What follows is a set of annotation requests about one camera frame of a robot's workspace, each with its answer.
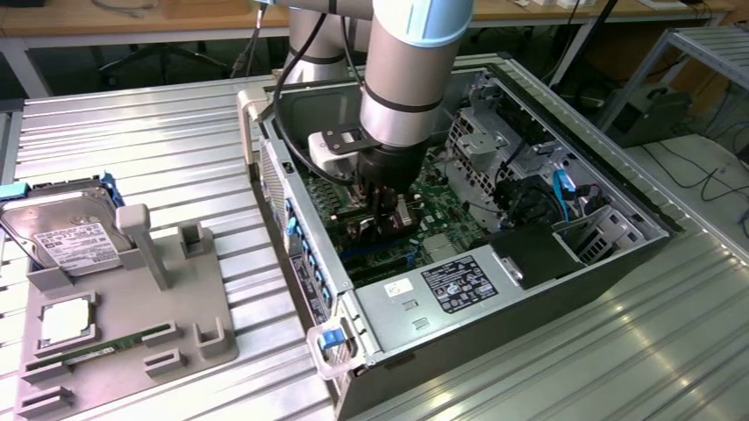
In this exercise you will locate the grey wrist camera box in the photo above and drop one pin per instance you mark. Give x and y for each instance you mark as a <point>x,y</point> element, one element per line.
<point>331,151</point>

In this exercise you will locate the grey metal disk bay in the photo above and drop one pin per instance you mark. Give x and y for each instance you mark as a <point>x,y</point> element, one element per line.
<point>468,175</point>

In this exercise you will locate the green motherboard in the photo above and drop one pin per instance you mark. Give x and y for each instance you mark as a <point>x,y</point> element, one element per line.
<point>439,210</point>

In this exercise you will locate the silver chipset heatsink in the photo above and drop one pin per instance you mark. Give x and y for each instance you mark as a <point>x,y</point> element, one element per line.
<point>443,246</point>

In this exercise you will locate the green RAM stick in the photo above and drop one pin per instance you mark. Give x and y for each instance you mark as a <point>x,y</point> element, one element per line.
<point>117,344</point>

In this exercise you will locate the black expansion slot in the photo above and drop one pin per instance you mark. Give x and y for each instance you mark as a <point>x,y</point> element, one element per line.
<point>381,268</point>

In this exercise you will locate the gpu card with metal bracket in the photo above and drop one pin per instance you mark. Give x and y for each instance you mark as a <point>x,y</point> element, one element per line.
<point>411,218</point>

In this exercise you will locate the open black PC case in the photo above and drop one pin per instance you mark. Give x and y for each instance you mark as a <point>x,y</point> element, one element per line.
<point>527,351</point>

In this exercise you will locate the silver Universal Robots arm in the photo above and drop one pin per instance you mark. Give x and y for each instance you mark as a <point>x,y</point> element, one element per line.
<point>404,79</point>

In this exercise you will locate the blue disk caddy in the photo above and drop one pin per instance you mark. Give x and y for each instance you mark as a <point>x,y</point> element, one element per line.
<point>112,188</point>

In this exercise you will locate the black air shroud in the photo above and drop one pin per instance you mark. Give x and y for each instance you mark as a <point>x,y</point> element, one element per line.
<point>539,254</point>

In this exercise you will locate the silver CPU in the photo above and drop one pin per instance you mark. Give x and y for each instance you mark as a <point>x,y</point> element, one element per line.
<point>66,320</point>

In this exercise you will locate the black office chair base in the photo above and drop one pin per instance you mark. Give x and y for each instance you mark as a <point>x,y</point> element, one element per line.
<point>168,54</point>

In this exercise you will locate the grey parts rack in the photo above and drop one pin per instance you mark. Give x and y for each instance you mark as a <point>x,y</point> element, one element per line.
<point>124,316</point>

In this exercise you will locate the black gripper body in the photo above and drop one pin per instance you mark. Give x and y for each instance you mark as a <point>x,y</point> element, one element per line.
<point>392,169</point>

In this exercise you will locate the grey metal shelf frame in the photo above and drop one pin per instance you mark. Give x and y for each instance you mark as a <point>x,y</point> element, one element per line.
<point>708,44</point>

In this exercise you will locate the wooden desk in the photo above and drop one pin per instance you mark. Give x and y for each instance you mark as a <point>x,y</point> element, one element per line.
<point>117,24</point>

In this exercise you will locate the blue case latch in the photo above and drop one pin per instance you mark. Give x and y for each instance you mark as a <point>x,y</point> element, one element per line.
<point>329,338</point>

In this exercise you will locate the grey power supply unit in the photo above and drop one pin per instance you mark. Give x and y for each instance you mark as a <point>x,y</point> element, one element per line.
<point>411,320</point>

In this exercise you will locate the black box device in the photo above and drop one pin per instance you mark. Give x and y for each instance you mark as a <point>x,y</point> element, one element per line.
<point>667,109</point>

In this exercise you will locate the silver hard disk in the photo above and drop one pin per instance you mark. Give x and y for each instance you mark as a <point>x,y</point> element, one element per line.
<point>77,239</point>

